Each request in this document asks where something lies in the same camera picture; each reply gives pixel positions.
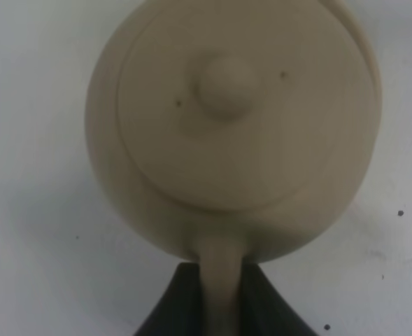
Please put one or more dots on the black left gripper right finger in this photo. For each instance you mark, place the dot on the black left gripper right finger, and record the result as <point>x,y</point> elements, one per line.
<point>263,311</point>

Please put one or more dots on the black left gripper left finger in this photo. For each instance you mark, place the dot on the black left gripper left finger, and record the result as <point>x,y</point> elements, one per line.
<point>177,304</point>

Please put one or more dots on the beige ceramic teapot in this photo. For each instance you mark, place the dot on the beige ceramic teapot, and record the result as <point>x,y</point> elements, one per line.
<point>231,133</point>

